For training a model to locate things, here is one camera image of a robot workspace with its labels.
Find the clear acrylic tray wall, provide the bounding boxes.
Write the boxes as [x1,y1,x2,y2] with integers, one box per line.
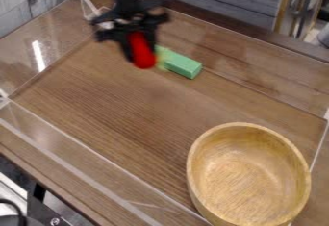
[0,0,329,226]

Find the green rectangular block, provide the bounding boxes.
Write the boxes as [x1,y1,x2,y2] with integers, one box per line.
[156,45,204,80]

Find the red plush fruit green leaf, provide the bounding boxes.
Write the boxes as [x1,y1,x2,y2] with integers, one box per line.
[129,32,164,69]

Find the wooden bowl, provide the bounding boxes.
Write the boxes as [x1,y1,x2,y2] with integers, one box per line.
[186,122,312,226]

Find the black cable lower left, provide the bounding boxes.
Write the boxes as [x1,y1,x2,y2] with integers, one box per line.
[0,199,30,226]

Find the clear acrylic corner bracket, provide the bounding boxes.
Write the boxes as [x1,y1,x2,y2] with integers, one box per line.
[79,0,126,30]

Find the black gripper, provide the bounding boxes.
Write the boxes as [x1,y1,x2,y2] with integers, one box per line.
[90,0,170,62]

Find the wooden chair in background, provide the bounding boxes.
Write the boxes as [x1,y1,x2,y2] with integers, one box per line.
[276,0,324,40]

